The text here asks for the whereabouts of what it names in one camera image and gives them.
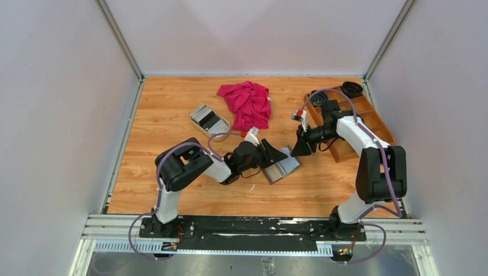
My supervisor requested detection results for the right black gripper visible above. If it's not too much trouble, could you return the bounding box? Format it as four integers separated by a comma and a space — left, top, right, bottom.
291, 123, 341, 158

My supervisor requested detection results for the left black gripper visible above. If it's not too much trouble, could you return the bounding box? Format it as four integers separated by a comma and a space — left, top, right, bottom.
239, 139, 287, 173

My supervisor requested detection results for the brown leather card holder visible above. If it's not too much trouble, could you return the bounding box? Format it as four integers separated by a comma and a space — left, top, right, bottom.
263, 145, 302, 185

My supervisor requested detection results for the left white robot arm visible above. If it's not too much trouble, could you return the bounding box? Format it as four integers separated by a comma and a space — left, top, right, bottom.
152, 137, 288, 237

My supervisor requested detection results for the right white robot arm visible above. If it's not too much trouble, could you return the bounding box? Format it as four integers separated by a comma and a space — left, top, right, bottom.
291, 100, 407, 240

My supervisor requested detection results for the beige card tray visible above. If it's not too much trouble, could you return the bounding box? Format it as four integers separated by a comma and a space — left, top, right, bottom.
189, 104, 231, 143

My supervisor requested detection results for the stack of credit cards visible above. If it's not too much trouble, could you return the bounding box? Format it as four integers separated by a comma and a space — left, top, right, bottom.
191, 105, 228, 138

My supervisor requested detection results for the brown wooden compartment tray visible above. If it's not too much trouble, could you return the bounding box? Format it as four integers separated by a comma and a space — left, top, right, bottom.
306, 82, 397, 163

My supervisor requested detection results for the crumpled pink cloth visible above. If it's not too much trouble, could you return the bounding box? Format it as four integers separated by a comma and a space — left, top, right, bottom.
216, 81, 272, 132

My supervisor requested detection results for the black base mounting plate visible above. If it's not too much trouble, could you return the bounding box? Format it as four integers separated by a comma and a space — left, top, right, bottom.
139, 216, 366, 252

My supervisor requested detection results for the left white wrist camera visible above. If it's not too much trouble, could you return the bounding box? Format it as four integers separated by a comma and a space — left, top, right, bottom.
241, 127, 260, 146

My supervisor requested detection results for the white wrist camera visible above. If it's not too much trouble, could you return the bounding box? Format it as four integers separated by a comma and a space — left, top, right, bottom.
241, 127, 260, 146
291, 109, 309, 132

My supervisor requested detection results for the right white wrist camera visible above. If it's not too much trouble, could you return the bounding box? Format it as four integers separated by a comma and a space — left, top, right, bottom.
291, 109, 309, 132

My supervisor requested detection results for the black coiled cable front-left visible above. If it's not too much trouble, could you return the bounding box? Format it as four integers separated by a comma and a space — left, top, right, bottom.
308, 90, 329, 108

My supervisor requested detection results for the black coiled cable back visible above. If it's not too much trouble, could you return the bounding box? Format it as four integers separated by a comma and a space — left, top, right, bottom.
340, 80, 364, 99

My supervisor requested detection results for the aluminium frame rail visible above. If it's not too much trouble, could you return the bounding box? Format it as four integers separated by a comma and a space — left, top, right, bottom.
82, 214, 428, 256

